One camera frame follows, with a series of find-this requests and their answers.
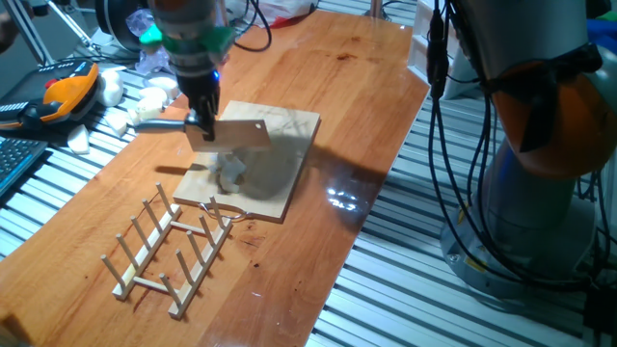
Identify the steel cleaver knife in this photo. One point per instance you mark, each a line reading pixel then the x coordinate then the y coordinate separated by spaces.
pixel 236 137

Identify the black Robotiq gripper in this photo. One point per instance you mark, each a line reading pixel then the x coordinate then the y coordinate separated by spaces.
pixel 200 94

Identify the wooden peg dish rack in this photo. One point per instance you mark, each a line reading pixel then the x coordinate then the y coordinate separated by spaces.
pixel 144 255

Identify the grey metal stand leg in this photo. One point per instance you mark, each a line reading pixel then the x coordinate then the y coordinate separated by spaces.
pixel 29 34

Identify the thin grey metal rod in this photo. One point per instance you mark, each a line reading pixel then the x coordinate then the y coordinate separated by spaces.
pixel 67 26

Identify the black round object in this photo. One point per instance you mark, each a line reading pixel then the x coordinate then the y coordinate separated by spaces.
pixel 113 24

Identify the large white radish chunk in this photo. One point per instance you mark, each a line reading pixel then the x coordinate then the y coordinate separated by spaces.
pixel 111 89

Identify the black computer keyboard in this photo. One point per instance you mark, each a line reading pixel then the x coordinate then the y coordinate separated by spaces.
pixel 17 159

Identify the large varnished wooden board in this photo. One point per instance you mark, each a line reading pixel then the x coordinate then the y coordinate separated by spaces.
pixel 313 72

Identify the aluminium frame strut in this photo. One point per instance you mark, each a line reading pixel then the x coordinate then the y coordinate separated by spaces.
pixel 377 8

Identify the orange black teach pendant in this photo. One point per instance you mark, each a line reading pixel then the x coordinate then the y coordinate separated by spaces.
pixel 67 91

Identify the light wooden cutting board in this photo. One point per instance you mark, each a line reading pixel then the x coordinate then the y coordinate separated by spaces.
pixel 294 130

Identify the white red-print plastic bag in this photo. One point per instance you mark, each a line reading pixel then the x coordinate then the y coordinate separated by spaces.
pixel 279 12

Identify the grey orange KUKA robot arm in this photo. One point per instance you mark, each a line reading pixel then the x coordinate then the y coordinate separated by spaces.
pixel 535 43

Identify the white plastic box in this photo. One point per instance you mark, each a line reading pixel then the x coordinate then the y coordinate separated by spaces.
pixel 419 53

